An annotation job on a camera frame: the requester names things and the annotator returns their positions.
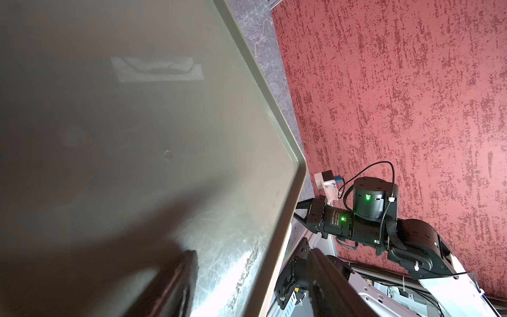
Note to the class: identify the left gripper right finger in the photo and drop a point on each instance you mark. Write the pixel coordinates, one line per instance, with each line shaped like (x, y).
(329, 289)

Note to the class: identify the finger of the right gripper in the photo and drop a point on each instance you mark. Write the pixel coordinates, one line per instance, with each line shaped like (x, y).
(306, 204)
(302, 220)

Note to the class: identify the olive green drawer cabinet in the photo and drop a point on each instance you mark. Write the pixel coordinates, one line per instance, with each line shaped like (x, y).
(133, 132)

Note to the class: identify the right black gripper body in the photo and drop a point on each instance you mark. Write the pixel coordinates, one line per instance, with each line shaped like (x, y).
(329, 220)

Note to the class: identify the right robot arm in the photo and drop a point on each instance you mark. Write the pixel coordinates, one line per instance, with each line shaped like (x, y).
(413, 244)

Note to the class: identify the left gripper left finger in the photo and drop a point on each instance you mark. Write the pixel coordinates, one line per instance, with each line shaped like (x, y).
(171, 292)

